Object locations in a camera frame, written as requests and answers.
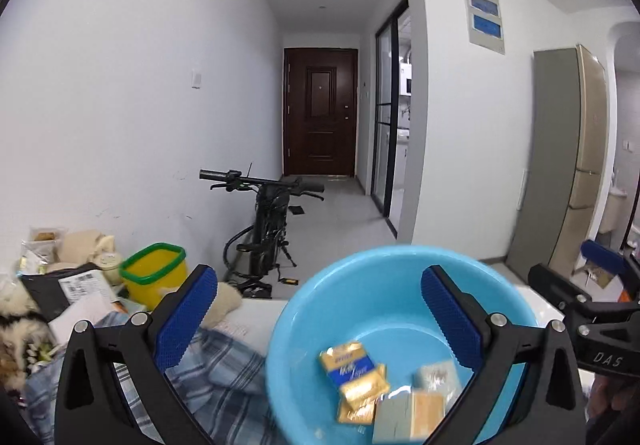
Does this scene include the black bicycle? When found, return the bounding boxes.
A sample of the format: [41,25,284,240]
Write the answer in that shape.
[198,169,326,299]

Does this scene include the black white furry fabric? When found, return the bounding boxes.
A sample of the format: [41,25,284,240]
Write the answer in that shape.
[0,274,56,394]

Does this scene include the yellow bin green rim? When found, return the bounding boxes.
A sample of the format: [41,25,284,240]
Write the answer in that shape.
[119,243,189,309]

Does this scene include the dark brown door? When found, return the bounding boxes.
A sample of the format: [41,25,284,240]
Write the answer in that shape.
[283,48,358,176]

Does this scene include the blue plastic basin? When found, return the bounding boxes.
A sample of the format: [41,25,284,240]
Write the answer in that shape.
[266,246,537,444]

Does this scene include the wall panel blue screens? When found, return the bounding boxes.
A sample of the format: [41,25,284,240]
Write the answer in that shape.
[464,0,506,55]

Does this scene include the person right hand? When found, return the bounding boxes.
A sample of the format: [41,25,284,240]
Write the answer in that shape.
[587,375,639,419]

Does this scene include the blue plaid cloth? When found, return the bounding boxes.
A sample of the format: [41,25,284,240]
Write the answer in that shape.
[23,329,286,445]

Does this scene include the grey beige refrigerator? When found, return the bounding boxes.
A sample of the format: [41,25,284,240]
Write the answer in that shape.
[506,44,608,279]

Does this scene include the gold blue cigarette carton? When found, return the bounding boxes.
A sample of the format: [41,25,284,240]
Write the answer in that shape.
[319,341,390,425]

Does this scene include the black glass sliding door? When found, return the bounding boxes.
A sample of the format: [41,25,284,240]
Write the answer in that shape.
[371,0,409,220]

